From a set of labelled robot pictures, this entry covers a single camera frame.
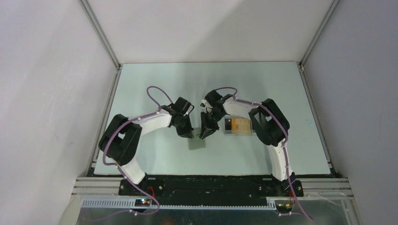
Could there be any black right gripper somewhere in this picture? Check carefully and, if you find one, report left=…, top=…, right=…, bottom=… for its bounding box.
left=199, top=110, right=224, bottom=140

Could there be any clear plastic card box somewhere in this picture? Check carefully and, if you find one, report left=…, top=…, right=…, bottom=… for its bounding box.
left=223, top=115, right=256, bottom=135

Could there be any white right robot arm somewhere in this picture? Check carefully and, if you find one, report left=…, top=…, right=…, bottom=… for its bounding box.
left=199, top=90, right=294, bottom=196

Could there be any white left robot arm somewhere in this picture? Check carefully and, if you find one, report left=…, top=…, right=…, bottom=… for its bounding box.
left=98, top=97, right=194, bottom=195

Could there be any gold card stack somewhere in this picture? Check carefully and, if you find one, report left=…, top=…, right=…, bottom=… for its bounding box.
left=232, top=118, right=253, bottom=135

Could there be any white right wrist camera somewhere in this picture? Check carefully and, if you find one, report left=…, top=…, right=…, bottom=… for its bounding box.
left=200, top=99, right=208, bottom=108

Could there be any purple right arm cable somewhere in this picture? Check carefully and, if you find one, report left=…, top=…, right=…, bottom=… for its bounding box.
left=214, top=86, right=314, bottom=221

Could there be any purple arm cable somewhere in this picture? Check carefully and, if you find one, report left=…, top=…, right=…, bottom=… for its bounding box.
left=214, top=86, right=314, bottom=221
left=102, top=86, right=175, bottom=217

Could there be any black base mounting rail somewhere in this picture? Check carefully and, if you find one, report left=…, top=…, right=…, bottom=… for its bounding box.
left=118, top=175, right=304, bottom=206

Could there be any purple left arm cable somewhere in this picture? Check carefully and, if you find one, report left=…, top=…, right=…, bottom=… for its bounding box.
left=102, top=86, right=175, bottom=217

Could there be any white slotted cable duct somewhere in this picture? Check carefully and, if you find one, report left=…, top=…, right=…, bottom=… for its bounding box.
left=81, top=198, right=276, bottom=210

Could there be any left aluminium frame post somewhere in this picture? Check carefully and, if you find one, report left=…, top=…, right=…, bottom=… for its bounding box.
left=78, top=0, right=121, bottom=69

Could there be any aluminium frame post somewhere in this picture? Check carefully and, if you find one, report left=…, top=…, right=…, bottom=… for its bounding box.
left=299, top=0, right=341, bottom=72
left=78, top=0, right=121, bottom=69

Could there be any right aluminium frame post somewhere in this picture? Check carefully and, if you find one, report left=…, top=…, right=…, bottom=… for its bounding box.
left=299, top=0, right=341, bottom=72

